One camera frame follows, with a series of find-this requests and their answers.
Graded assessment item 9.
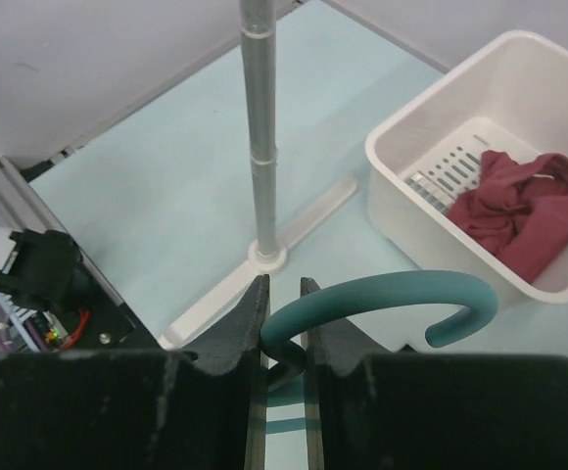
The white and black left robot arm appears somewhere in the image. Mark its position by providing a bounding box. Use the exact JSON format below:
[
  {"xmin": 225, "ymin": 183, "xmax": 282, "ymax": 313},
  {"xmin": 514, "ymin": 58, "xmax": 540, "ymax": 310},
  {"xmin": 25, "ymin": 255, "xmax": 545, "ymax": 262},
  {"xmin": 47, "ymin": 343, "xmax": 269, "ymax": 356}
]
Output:
[{"xmin": 0, "ymin": 226, "xmax": 96, "ymax": 313}]

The silver and white clothes rack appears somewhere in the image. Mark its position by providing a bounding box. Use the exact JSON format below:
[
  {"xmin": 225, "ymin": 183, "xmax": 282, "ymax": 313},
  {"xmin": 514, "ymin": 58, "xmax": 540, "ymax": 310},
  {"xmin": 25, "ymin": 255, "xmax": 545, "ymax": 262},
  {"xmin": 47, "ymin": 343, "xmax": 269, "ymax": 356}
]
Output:
[{"xmin": 158, "ymin": 1, "xmax": 358, "ymax": 350}]

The white plastic basket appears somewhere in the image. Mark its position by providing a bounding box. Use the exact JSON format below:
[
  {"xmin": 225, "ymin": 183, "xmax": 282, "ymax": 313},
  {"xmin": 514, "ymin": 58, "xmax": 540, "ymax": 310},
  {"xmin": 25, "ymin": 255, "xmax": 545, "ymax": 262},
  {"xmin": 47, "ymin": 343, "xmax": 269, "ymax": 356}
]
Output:
[{"xmin": 365, "ymin": 30, "xmax": 568, "ymax": 306}]

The red tank top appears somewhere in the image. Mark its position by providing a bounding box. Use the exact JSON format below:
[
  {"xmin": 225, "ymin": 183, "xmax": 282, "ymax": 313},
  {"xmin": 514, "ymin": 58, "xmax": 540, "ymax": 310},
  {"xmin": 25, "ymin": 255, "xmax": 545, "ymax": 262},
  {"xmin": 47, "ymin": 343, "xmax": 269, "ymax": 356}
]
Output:
[{"xmin": 448, "ymin": 150, "xmax": 568, "ymax": 283}]

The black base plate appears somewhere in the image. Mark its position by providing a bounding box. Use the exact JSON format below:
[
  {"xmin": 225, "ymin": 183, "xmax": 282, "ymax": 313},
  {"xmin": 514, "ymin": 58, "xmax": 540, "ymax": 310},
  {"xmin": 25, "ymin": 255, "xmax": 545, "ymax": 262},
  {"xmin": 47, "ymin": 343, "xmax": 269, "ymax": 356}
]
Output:
[{"xmin": 49, "ymin": 264, "xmax": 160, "ymax": 351}]

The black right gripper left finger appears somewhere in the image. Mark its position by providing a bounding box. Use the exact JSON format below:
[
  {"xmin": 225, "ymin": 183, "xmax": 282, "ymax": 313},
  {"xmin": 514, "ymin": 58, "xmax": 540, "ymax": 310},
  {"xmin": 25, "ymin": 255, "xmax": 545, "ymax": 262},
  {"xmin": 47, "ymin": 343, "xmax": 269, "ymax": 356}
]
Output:
[{"xmin": 0, "ymin": 275, "xmax": 270, "ymax": 469}]

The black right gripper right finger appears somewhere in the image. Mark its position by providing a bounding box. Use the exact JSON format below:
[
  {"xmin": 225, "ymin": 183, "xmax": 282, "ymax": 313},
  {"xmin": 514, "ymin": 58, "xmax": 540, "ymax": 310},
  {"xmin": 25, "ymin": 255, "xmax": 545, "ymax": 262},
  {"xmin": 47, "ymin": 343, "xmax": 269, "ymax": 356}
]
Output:
[{"xmin": 299, "ymin": 276, "xmax": 568, "ymax": 470}]

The teal plastic hanger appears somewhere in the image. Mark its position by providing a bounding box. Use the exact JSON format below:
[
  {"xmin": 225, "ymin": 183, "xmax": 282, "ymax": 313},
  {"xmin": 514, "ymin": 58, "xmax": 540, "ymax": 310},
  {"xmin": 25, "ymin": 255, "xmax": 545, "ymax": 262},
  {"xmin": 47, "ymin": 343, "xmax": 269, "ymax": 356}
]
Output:
[{"xmin": 259, "ymin": 270, "xmax": 500, "ymax": 435}]

